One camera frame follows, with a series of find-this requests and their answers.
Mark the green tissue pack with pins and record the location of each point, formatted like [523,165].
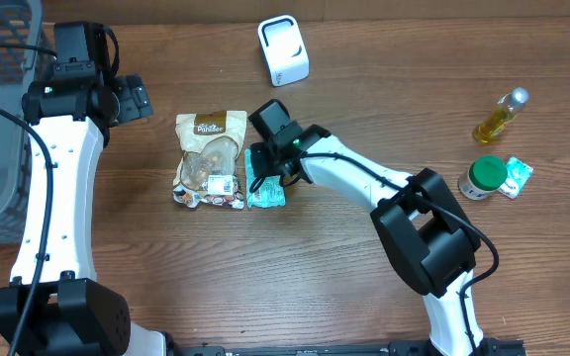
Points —
[518,174]

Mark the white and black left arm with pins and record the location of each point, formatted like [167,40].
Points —
[54,304]

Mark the grey plastic mesh basket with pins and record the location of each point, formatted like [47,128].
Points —
[20,24]

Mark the teal wet wipes packet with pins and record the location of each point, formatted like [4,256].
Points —
[270,194]

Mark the green white Knorr jar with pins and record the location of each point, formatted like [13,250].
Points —
[483,177]

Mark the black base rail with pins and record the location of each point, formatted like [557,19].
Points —
[488,347]

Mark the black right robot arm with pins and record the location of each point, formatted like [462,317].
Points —
[428,239]

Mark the yellow Vim bottle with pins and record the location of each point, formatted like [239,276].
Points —
[506,110]

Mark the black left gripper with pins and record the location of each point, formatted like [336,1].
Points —
[134,97]

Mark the brown white snack bag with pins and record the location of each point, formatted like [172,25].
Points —
[211,146]

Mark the white barcode scanner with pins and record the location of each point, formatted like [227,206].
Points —
[284,50]

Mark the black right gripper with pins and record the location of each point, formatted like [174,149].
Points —
[262,151]

